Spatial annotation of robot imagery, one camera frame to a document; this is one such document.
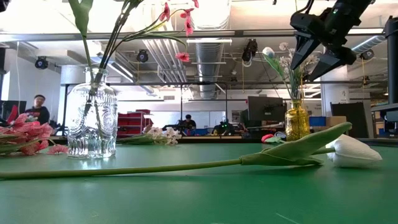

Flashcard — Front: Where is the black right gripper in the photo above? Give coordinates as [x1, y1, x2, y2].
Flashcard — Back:
[290, 1, 363, 82]

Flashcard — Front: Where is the white blossom spray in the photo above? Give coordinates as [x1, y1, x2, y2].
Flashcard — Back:
[278, 42, 320, 105]
[117, 126, 183, 146]

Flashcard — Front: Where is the white artificial tulip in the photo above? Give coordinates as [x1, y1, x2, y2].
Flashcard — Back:
[262, 46, 296, 103]
[0, 121, 383, 180]

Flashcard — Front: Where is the red artificial tulip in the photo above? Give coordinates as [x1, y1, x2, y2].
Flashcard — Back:
[67, 0, 94, 75]
[261, 133, 282, 144]

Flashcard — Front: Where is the pink blossom spray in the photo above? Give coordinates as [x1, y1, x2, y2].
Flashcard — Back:
[0, 112, 68, 156]
[82, 0, 200, 131]

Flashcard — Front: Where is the clear ribbed glass vase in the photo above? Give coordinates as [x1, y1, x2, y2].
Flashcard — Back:
[67, 67, 119, 159]

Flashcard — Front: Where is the yellow glass vase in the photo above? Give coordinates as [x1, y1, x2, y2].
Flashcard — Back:
[285, 100, 312, 142]

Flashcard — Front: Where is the black board panel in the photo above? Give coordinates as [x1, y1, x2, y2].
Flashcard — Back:
[330, 101, 368, 138]

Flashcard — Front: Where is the blue storage bin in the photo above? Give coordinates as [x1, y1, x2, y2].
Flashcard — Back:
[309, 116, 326, 127]

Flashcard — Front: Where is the brown cardboard box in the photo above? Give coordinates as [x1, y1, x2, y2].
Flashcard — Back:
[325, 116, 348, 127]

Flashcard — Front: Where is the black ceiling device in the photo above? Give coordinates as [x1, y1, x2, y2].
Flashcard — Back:
[241, 39, 258, 62]

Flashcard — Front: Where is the black computer monitor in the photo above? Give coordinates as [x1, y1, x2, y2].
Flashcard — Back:
[248, 95, 287, 122]

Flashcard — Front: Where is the white ceiling light bar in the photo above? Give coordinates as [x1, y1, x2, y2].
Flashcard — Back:
[186, 38, 233, 44]

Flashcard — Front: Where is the person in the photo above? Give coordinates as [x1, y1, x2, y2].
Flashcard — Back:
[182, 114, 197, 130]
[24, 95, 50, 125]

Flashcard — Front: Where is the green table mat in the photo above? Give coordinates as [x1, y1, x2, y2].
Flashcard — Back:
[0, 142, 398, 224]

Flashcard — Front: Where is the dark background monitor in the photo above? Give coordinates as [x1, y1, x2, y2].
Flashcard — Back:
[0, 100, 27, 122]

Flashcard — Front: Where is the red background chair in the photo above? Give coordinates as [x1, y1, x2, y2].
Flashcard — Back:
[6, 105, 19, 124]

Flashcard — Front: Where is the black ceiling camera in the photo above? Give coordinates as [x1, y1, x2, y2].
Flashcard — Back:
[34, 55, 49, 70]
[360, 49, 375, 61]
[136, 49, 149, 63]

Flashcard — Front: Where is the silver flexible duct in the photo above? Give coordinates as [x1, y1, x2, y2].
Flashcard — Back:
[351, 34, 386, 54]

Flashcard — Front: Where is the black frame post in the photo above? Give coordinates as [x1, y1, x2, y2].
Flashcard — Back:
[384, 15, 398, 105]

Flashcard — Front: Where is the black background pipe frame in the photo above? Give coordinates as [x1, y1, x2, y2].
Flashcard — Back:
[62, 80, 388, 138]

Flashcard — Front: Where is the gray overhead frame beam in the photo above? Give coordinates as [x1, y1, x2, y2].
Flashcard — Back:
[0, 29, 386, 43]

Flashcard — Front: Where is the silver ceiling duct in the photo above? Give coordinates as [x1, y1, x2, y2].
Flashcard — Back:
[195, 42, 224, 99]

